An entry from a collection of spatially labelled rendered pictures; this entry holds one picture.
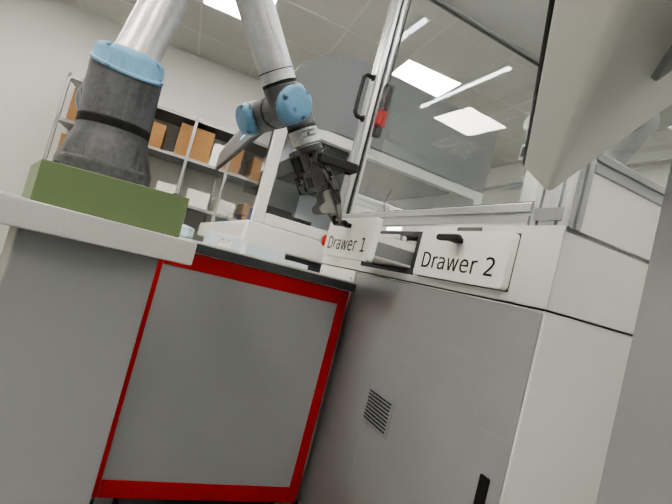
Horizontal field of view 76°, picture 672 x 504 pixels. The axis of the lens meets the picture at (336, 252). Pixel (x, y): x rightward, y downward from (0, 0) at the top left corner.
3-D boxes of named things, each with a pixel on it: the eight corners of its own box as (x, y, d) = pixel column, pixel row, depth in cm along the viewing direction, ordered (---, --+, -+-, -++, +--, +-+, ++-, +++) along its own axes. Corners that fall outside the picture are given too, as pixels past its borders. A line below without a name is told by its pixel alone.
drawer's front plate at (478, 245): (500, 289, 79) (514, 231, 80) (412, 273, 106) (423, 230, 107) (507, 291, 80) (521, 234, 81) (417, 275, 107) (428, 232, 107)
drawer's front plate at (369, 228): (366, 261, 104) (377, 216, 104) (321, 254, 130) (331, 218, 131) (372, 262, 104) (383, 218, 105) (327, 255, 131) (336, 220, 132)
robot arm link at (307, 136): (310, 129, 116) (321, 122, 108) (315, 146, 116) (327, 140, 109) (284, 136, 113) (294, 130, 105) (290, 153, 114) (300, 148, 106)
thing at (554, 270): (546, 309, 72) (565, 225, 73) (321, 262, 165) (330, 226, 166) (805, 385, 109) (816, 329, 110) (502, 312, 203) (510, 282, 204)
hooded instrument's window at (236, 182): (249, 219, 188) (276, 120, 191) (202, 222, 352) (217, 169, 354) (452, 279, 234) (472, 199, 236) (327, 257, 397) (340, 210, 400)
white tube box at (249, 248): (244, 253, 130) (247, 241, 130) (239, 252, 138) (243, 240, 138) (283, 263, 134) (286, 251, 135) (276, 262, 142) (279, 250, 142)
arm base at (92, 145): (48, 162, 65) (64, 98, 65) (52, 170, 77) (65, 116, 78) (154, 190, 72) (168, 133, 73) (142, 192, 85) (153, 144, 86)
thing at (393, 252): (371, 256, 106) (377, 232, 106) (330, 251, 130) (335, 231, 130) (492, 292, 122) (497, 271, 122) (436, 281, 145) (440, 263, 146)
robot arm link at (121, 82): (78, 105, 67) (99, 21, 67) (72, 118, 78) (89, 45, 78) (158, 132, 74) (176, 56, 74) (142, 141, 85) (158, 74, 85)
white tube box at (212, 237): (206, 243, 155) (210, 229, 155) (202, 242, 162) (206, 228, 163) (240, 252, 160) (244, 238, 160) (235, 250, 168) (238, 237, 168)
